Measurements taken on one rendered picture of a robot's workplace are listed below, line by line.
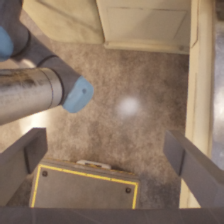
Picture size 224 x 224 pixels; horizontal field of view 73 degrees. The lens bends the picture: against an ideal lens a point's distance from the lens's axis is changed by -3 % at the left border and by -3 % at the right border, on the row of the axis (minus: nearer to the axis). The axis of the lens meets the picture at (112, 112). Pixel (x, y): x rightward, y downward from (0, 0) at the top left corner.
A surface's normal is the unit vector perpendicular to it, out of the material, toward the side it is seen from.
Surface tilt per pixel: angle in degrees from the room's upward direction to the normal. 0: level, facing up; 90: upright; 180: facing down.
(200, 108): 0
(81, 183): 0
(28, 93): 70
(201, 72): 0
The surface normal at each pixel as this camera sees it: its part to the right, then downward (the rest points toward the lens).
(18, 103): 0.90, 0.28
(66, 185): -0.10, -0.13
